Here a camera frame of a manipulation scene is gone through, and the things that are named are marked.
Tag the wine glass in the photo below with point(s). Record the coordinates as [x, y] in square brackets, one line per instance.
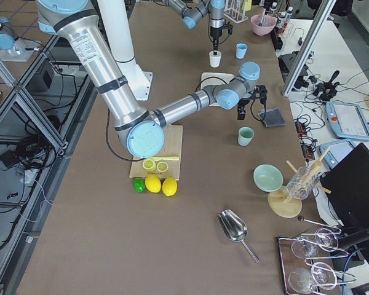
[318, 244]
[316, 280]

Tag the clear textured glass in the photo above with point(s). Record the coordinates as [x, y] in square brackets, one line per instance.
[302, 183]

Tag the yellow lemon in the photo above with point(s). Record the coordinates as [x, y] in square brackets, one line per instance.
[169, 186]
[153, 183]

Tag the black monitor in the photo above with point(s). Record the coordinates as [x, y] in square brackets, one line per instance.
[349, 185]

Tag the wooden cutting board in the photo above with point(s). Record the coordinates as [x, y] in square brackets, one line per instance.
[172, 148]

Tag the grey folded cloth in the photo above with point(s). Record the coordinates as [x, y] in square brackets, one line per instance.
[272, 118]

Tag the green lime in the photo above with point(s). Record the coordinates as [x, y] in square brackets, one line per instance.
[138, 184]

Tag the pink bowl with ice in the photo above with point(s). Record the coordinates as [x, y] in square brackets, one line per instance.
[262, 28]

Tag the lemon slice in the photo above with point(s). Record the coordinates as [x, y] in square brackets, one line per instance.
[149, 165]
[162, 167]

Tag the yellow plastic knife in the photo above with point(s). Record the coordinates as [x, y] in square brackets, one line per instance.
[169, 158]

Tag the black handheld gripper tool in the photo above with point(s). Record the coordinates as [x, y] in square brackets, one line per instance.
[327, 90]

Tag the blue teach pendant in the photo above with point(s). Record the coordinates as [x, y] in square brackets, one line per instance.
[347, 121]

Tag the green cup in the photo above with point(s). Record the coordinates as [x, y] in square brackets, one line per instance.
[245, 136]

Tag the metal scoop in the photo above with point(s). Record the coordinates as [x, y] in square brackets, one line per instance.
[235, 229]

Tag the wooden cup stand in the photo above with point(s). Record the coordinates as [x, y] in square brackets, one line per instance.
[286, 206]

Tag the cream white cup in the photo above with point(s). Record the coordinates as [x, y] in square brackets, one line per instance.
[215, 58]

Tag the aluminium frame post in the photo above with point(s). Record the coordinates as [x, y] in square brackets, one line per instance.
[314, 30]

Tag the green bowl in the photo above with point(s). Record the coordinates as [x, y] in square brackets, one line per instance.
[268, 178]

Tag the white wire rack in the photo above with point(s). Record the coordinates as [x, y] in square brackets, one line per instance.
[233, 11]

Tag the yellow bottle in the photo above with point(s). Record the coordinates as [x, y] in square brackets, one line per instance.
[246, 5]

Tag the blue cup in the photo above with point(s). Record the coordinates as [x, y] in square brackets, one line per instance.
[241, 50]

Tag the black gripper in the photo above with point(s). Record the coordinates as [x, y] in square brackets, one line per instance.
[242, 105]
[214, 33]

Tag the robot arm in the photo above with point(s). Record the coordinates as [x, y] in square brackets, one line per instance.
[100, 37]
[214, 9]

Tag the white pillar base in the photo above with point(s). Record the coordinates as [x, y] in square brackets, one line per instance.
[116, 25]

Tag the metal tube in bowl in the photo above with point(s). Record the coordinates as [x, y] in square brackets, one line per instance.
[261, 18]

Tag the cream rabbit tray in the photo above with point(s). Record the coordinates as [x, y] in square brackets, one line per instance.
[212, 78]

